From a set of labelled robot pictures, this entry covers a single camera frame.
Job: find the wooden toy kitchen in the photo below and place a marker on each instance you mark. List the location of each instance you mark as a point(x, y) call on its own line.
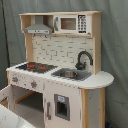
point(86, 97)

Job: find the black toy faucet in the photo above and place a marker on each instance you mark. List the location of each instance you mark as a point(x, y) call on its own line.
point(80, 65)

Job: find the grey toy sink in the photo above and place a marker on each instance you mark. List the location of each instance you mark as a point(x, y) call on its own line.
point(72, 74)

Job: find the grey range hood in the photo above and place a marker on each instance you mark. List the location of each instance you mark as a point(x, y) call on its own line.
point(38, 27)

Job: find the grey fridge door handle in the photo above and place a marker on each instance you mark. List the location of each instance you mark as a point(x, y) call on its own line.
point(48, 111)

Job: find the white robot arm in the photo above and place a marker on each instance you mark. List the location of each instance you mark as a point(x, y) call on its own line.
point(8, 119)

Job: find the grey ice dispenser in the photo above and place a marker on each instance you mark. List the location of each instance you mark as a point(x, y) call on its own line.
point(62, 107)

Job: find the stove knob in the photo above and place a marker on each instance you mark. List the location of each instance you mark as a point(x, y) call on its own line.
point(15, 79)
point(33, 84)

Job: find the right stove knob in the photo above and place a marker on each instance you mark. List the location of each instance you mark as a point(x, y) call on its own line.
point(33, 84)

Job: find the left stove knob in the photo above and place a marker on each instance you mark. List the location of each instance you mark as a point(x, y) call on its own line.
point(15, 79)

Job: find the white toy microwave door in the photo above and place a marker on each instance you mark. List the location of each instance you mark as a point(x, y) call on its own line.
point(72, 24)

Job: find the black toy stovetop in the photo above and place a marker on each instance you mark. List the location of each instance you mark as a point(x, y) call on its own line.
point(36, 67)

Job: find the white oven door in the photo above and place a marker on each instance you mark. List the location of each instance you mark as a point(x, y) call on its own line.
point(6, 97)

